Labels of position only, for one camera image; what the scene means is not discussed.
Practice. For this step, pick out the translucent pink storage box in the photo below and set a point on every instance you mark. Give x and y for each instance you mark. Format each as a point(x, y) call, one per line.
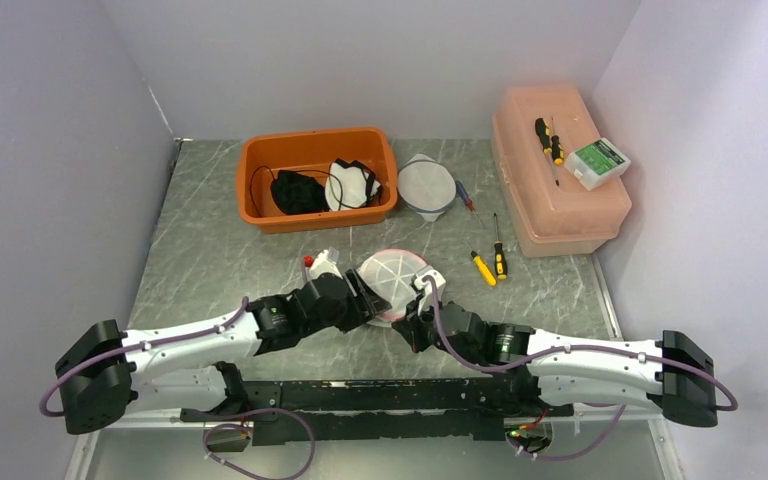
point(553, 214)

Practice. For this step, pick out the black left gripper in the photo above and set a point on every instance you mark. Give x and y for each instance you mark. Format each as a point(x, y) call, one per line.
point(372, 303)

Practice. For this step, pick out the thin black yellow screwdriver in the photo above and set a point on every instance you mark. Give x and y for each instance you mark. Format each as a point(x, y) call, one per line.
point(556, 150)

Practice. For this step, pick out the large black yellow screwdriver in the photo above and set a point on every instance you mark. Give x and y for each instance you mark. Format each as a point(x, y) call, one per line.
point(544, 134)

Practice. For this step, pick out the orange plastic tub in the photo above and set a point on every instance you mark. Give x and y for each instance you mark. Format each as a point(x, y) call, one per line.
point(311, 153)

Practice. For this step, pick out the blue red screwdriver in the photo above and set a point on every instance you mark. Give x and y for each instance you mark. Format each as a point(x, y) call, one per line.
point(464, 196)

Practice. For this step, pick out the black yellow screwdriver on table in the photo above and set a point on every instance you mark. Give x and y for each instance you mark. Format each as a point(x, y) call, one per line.
point(500, 261)

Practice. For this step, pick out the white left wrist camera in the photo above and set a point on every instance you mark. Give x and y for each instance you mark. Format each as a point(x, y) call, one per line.
point(325, 262)

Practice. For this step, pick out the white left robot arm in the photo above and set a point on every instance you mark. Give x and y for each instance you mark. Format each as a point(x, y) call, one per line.
point(109, 372)

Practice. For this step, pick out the white mesh pink-zip laundry bag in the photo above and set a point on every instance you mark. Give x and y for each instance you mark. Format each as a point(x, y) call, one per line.
point(390, 273)

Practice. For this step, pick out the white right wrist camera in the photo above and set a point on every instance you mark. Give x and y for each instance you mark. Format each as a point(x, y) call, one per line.
point(429, 285)

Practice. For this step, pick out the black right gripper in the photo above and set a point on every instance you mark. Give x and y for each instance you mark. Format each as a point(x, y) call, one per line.
point(411, 326)

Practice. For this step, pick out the white mesh blue-zip laundry bag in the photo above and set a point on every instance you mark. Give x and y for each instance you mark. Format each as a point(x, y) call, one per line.
point(426, 187)

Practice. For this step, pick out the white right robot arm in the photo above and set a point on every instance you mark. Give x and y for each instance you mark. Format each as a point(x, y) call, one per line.
point(672, 375)

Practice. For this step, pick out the small yellow black screwdriver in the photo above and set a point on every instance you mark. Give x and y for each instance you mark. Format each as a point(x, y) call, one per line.
point(481, 266)

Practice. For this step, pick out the black white bra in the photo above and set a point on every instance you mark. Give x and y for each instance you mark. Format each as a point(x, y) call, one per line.
point(343, 186)

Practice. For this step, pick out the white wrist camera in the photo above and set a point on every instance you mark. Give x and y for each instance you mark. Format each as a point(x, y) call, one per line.
point(325, 262)
point(429, 285)

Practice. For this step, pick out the white green small box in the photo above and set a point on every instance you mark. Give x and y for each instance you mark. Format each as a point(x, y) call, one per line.
point(596, 163)

